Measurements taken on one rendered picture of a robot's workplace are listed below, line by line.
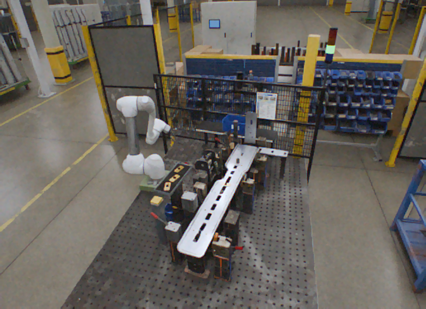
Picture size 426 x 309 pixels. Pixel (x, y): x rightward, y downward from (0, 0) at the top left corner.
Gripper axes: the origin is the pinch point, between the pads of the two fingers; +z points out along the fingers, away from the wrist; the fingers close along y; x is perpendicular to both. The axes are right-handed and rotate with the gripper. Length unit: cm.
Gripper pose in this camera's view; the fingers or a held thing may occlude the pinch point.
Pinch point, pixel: (185, 138)
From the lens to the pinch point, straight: 300.6
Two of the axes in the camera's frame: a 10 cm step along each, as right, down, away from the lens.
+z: 8.6, 4.8, 1.5
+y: 4.9, -8.7, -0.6
